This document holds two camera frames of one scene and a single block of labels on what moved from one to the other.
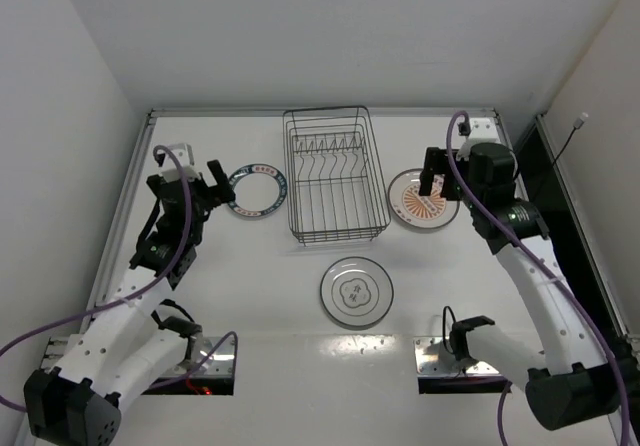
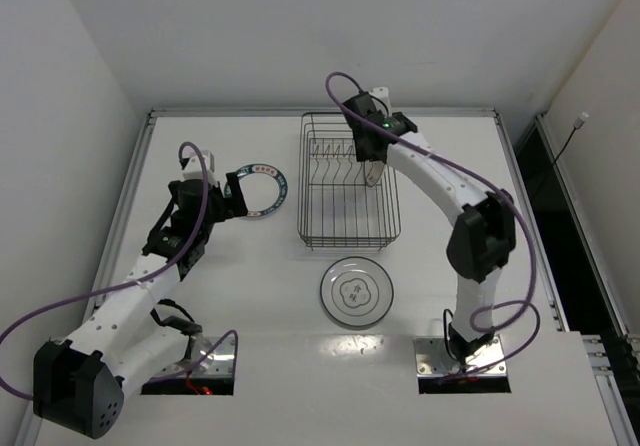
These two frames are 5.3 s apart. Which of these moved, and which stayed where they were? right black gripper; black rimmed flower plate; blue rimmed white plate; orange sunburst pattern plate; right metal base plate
Moved: right black gripper; orange sunburst pattern plate
Stayed: right metal base plate; black rimmed flower plate; blue rimmed white plate
